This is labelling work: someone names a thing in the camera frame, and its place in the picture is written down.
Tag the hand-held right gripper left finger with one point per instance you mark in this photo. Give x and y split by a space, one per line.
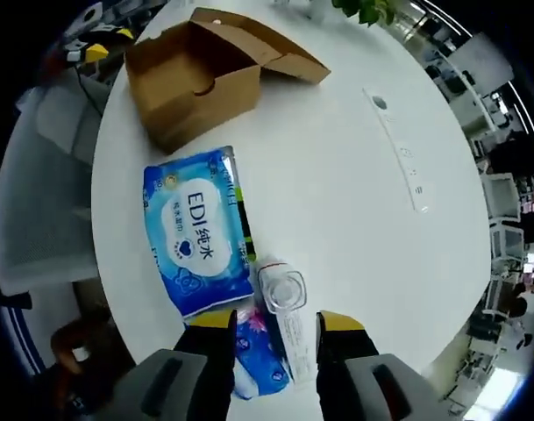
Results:
205 373

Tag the green and black soft packet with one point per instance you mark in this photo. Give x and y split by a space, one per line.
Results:
247 221

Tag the clear plastic bottle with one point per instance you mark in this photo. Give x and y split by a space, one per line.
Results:
282 289

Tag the blue floral packet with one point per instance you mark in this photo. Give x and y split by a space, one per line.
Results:
258 364

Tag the brown cardboard shoe box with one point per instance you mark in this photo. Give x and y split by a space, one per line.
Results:
231 92

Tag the blue wet wipes packet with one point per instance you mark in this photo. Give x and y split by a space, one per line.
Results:
196 228

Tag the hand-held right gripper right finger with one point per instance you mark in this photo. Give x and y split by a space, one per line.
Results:
345 373

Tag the white table socket panel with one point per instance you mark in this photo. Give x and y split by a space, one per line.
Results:
400 149

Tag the green plant in white pot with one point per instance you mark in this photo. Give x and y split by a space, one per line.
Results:
363 9

